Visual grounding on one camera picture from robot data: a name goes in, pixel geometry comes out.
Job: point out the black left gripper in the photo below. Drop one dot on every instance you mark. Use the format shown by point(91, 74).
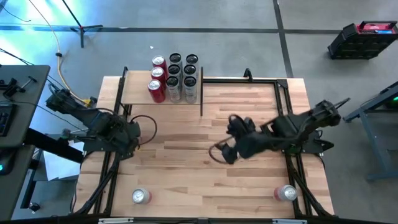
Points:
point(122, 135)

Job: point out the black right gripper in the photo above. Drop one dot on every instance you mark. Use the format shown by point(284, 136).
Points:
point(248, 144)

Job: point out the red Coca-Cola can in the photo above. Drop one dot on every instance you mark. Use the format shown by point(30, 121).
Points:
point(159, 61)
point(157, 73)
point(155, 88)

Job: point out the white and red Spindrift can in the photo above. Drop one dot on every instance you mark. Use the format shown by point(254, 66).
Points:
point(287, 193)
point(141, 196)

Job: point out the Celsius Arctic Vibe slim can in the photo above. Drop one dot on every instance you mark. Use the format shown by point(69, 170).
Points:
point(189, 70)
point(192, 59)
point(190, 85)

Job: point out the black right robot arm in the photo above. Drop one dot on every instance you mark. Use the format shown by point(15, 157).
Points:
point(323, 113)

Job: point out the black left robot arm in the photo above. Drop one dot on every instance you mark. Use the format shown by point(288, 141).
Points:
point(66, 104)

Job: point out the group of dark upright cans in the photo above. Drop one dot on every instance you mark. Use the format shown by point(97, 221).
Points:
point(136, 90)

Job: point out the white floor sheet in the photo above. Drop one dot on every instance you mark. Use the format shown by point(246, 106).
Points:
point(59, 165)

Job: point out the black support beam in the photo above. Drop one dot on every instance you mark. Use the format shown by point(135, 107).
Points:
point(53, 146)

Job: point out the grey desk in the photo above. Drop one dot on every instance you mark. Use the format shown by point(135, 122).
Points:
point(28, 93)

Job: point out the black tripod stand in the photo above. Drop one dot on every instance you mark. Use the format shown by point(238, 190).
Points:
point(81, 37)

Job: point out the black chair caster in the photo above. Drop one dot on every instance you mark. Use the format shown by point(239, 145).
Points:
point(33, 207)

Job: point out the black keyboard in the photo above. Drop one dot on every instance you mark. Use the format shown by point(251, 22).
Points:
point(6, 119)

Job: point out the black desk clamp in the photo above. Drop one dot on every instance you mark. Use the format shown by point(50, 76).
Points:
point(12, 88)

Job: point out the black computer mouse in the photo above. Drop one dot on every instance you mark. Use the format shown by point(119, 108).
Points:
point(6, 163)

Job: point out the blue-grey framed workbench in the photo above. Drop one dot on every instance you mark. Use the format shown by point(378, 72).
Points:
point(385, 176)

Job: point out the black and red toolbox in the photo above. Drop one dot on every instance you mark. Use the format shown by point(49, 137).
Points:
point(351, 43)

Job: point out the black computer with green lights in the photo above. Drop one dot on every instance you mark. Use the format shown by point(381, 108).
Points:
point(393, 104)

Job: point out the black aluminium mounting frame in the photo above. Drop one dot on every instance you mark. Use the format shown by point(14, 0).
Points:
point(107, 186)
point(311, 141)

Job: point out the black rail with silver plates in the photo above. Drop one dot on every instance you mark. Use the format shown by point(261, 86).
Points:
point(236, 221)

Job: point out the black table edge rail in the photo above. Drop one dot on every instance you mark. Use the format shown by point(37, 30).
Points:
point(233, 81)

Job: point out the black rail clamp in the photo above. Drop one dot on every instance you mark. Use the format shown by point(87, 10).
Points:
point(247, 74)

